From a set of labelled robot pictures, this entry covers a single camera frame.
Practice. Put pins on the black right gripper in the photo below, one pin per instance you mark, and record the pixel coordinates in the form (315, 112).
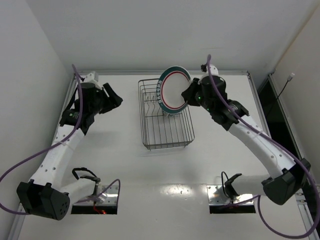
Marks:
(192, 92)

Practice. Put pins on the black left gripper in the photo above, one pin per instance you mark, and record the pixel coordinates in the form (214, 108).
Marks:
(107, 97)

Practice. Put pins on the green red rimmed plate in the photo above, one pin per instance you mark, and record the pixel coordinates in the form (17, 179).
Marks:
(165, 113)
(171, 83)

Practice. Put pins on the white plate with blue rim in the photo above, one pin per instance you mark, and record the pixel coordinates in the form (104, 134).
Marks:
(173, 114)

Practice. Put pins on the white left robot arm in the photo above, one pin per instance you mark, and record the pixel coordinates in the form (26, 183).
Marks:
(44, 195)

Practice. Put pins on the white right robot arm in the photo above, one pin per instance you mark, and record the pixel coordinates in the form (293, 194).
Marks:
(285, 177)

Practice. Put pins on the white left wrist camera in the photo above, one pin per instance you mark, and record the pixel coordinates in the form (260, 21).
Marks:
(92, 77)

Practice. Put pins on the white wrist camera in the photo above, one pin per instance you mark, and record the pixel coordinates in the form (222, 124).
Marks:
(92, 77)
(211, 69)

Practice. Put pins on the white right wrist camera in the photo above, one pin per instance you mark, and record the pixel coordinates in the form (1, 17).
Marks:
(211, 69)

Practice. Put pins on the grey wire dish rack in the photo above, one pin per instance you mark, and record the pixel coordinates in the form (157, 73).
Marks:
(159, 131)

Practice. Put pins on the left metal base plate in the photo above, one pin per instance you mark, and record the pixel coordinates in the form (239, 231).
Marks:
(109, 197)

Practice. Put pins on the metal base plate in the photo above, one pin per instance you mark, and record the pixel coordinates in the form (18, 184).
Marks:
(217, 198)
(109, 197)

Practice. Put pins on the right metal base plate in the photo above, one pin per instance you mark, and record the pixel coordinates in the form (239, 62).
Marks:
(217, 198)

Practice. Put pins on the aluminium table frame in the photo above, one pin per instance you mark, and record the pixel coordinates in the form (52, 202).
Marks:
(163, 193)

